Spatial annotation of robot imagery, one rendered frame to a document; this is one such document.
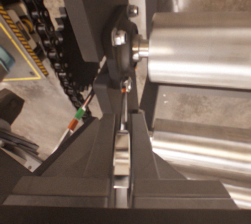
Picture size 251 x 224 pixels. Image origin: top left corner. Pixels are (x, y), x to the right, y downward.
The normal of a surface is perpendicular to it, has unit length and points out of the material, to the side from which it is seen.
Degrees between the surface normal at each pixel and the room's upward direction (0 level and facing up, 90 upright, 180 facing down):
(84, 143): 90
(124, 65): 12
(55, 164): 90
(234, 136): 93
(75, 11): 0
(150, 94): 90
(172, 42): 42
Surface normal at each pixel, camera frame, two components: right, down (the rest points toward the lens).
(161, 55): -0.26, 0.37
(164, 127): -0.13, -0.64
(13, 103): 0.88, 0.32
